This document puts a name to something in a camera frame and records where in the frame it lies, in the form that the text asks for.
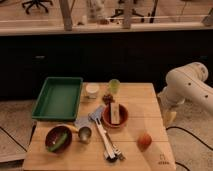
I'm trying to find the red orange apple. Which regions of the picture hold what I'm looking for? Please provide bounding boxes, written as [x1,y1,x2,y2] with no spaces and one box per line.
[138,133,152,150]

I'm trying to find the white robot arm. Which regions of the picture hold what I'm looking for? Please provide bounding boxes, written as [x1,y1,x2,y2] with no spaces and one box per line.
[157,62,213,127]

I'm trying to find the green translucent cup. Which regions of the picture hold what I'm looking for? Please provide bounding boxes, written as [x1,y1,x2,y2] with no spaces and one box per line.
[109,79,120,94]

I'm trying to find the white paper cup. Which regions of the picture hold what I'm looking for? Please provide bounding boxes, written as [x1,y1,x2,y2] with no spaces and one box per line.
[86,83,100,99]

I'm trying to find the small metal cup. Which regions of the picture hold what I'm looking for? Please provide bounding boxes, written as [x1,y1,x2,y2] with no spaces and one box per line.
[78,127,92,144]

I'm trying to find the brown pinecone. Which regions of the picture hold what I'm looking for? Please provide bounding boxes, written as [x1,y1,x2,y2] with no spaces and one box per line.
[102,94,114,104]

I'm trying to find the metal tongs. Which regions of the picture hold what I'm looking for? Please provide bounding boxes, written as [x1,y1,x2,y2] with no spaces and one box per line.
[99,128,125,163]

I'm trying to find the green plastic tray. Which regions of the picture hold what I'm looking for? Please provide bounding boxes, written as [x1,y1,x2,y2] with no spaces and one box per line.
[32,77,83,121]

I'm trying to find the black chair base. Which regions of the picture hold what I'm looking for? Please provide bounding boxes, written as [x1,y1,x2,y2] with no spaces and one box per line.
[110,0,144,23]

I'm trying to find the dark brown bowl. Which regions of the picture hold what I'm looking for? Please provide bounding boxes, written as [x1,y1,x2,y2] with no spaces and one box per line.
[45,126,72,154]

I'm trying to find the green cucumber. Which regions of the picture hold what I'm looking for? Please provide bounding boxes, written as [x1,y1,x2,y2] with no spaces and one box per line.
[47,133,68,152]

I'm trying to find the black office chair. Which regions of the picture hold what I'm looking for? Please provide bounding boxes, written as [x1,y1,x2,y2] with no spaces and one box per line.
[22,0,53,15]

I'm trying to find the black floor cable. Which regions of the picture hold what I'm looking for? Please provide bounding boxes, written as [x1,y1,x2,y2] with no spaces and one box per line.
[166,125,213,152]

